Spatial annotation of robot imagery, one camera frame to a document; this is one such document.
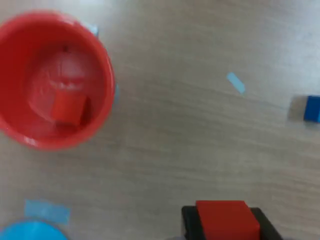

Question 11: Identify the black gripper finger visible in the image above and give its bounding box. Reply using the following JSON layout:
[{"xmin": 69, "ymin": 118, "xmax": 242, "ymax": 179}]
[
  {"xmin": 181, "ymin": 205, "xmax": 205, "ymax": 240},
  {"xmin": 249, "ymin": 206, "xmax": 285, "ymax": 240}
]

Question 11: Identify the red cube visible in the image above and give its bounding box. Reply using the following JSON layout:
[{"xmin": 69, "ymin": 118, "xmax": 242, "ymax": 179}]
[
  {"xmin": 51, "ymin": 89, "xmax": 92, "ymax": 127},
  {"xmin": 195, "ymin": 199, "xmax": 261, "ymax": 240}
]

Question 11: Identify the blue cube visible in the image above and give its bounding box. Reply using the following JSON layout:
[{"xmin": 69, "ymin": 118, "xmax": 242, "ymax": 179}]
[{"xmin": 303, "ymin": 94, "xmax": 320, "ymax": 124}]

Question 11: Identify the blue plastic bin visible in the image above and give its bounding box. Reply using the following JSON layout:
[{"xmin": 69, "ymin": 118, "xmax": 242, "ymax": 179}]
[{"xmin": 0, "ymin": 217, "xmax": 69, "ymax": 240}]

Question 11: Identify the light blue tape mark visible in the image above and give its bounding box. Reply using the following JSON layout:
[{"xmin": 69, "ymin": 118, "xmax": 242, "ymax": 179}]
[
  {"xmin": 113, "ymin": 83, "xmax": 121, "ymax": 106},
  {"xmin": 24, "ymin": 199, "xmax": 71, "ymax": 225},
  {"xmin": 226, "ymin": 71, "xmax": 246, "ymax": 95},
  {"xmin": 84, "ymin": 22, "xmax": 100, "ymax": 38}
]

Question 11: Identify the red plastic cup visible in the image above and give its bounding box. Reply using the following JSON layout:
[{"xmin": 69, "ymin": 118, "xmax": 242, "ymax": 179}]
[{"xmin": 0, "ymin": 9, "xmax": 116, "ymax": 151}]

